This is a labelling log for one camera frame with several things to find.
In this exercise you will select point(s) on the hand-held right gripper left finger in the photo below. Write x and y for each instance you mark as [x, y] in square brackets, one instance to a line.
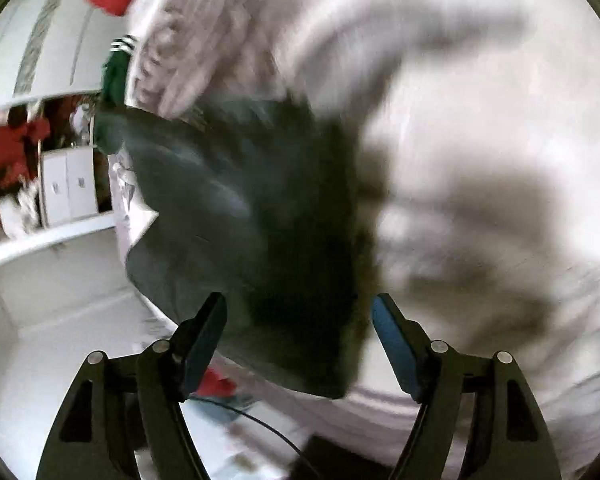
[207, 340]

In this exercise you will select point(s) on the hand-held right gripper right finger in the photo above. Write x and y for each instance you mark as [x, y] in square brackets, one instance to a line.
[395, 345]

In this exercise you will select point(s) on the black leather jacket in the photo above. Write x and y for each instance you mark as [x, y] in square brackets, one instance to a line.
[260, 240]

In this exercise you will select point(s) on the red hanging clothes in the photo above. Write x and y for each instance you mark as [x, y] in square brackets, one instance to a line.
[5, 160]

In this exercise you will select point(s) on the red object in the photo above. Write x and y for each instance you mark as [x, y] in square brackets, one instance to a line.
[215, 384]

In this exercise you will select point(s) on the white drawer unit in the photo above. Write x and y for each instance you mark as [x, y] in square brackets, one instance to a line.
[67, 185]

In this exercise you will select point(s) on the floral purple blanket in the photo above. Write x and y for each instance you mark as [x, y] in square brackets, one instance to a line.
[480, 110]

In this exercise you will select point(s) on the folded green striped garment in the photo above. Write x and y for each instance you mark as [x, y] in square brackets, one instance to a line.
[114, 77]

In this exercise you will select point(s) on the white wardrobe door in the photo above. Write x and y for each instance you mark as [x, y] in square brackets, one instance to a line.
[55, 35]

